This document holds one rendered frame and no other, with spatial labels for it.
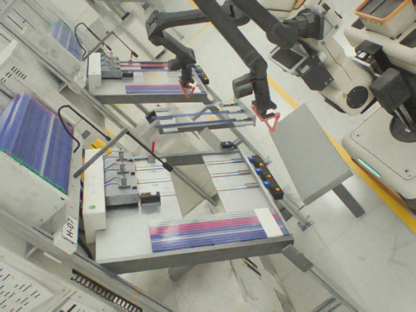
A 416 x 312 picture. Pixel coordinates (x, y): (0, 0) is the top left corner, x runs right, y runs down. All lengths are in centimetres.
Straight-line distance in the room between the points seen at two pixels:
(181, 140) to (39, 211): 160
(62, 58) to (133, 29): 357
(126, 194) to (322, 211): 131
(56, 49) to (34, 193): 145
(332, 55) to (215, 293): 110
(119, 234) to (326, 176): 90
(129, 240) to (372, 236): 132
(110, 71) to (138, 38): 332
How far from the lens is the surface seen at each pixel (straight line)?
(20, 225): 138
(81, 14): 625
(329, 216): 260
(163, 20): 188
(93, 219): 164
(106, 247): 160
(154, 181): 192
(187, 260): 156
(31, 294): 162
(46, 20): 336
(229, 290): 187
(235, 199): 182
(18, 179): 146
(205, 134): 235
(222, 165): 204
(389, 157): 227
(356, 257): 239
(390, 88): 191
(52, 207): 151
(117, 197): 175
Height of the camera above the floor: 191
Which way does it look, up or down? 31 degrees down
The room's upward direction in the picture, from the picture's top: 47 degrees counter-clockwise
